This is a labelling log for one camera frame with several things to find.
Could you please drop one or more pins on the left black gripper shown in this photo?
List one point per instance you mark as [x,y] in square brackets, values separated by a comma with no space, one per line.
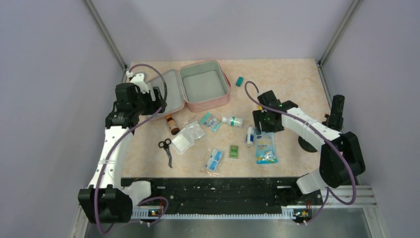
[155,105]

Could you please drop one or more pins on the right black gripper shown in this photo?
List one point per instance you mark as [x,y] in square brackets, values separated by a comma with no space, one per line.
[261,127]

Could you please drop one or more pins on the white blue bandage roll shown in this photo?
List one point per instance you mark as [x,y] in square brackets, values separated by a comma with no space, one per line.
[250,136]

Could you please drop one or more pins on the clear bottle green label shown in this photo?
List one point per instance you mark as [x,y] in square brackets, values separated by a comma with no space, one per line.
[233,121]

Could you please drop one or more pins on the white gauze packet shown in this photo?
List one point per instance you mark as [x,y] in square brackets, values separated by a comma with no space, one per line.
[182,141]
[194,130]

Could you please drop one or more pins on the teal topped swab packet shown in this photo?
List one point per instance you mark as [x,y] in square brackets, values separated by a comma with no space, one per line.
[211,121]

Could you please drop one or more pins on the blue bandage strip packet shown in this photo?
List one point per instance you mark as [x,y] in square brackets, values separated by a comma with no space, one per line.
[212,162]

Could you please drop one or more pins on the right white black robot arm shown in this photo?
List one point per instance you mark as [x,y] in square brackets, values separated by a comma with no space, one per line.
[341,158]

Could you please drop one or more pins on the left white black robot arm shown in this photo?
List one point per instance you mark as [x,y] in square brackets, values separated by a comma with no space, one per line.
[105,200]

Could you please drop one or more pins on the brown medicine bottle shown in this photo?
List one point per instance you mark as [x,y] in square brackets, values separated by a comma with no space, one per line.
[172,125]

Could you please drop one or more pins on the pink medicine kit case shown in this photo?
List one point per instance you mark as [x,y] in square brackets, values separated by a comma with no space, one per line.
[199,87]

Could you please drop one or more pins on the black medical scissors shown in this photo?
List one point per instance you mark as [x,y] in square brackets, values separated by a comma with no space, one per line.
[165,145]

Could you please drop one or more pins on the small green box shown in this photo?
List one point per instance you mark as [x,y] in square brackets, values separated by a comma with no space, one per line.
[233,151]

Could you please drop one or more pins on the small teal box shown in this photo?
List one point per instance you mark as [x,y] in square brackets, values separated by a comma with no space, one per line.
[239,81]

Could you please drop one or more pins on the black stand with handle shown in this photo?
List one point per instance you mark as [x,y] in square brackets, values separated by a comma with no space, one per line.
[334,120]

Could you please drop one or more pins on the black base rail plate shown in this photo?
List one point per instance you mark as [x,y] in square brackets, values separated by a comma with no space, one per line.
[231,196]

